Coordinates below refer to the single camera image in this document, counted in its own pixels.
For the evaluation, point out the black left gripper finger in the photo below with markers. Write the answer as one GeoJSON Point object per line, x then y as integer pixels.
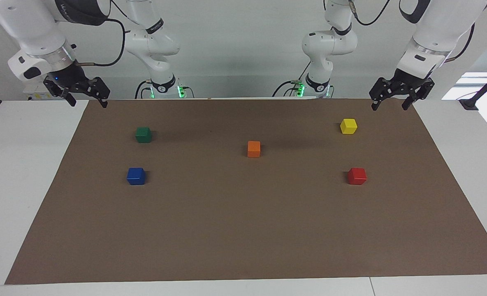
{"type": "Point", "coordinates": [421, 90]}
{"type": "Point", "coordinates": [381, 90]}

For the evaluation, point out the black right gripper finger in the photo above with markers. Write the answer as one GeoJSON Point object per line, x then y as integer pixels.
{"type": "Point", "coordinates": [56, 87]}
{"type": "Point", "coordinates": [98, 88]}

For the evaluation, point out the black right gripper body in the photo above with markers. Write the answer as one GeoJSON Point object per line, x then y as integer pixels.
{"type": "Point", "coordinates": [68, 80]}

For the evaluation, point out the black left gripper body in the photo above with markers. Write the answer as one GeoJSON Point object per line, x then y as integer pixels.
{"type": "Point", "coordinates": [407, 80]}

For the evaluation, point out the red cube block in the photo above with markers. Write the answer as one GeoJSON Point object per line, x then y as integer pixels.
{"type": "Point", "coordinates": [357, 176]}

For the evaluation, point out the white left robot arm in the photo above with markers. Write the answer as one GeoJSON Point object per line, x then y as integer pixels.
{"type": "Point", "coordinates": [432, 28]}

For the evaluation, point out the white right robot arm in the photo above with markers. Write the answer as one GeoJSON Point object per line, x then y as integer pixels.
{"type": "Point", "coordinates": [29, 28]}

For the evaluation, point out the yellow cube block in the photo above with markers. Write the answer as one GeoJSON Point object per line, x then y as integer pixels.
{"type": "Point", "coordinates": [348, 126]}

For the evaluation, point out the green cube block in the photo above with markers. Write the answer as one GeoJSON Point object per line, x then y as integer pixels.
{"type": "Point", "coordinates": [143, 135]}

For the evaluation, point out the blue cube block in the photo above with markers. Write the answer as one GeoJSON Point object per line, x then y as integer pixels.
{"type": "Point", "coordinates": [135, 176]}

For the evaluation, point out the orange cube block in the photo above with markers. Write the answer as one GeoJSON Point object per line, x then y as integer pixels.
{"type": "Point", "coordinates": [253, 149]}

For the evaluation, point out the brown table mat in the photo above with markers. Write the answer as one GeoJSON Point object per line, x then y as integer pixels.
{"type": "Point", "coordinates": [243, 226]}

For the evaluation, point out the white wall box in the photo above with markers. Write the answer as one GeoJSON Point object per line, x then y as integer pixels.
{"type": "Point", "coordinates": [33, 95]}

